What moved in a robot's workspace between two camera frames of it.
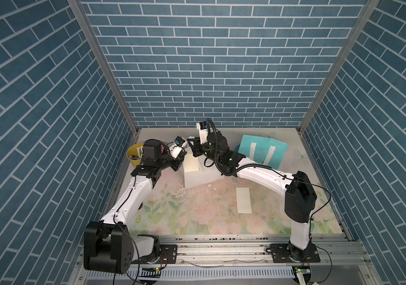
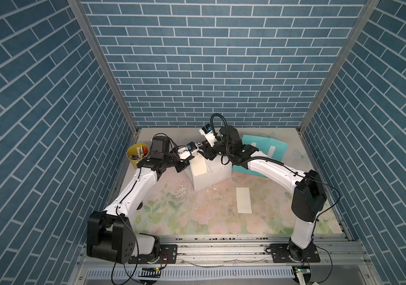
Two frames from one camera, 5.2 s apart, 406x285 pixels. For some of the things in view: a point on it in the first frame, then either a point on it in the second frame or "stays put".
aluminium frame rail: [238, 260] stays put
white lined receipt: [243, 200] stays put
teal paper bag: [263, 150] stays put
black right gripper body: [206, 152] -> [219, 150]
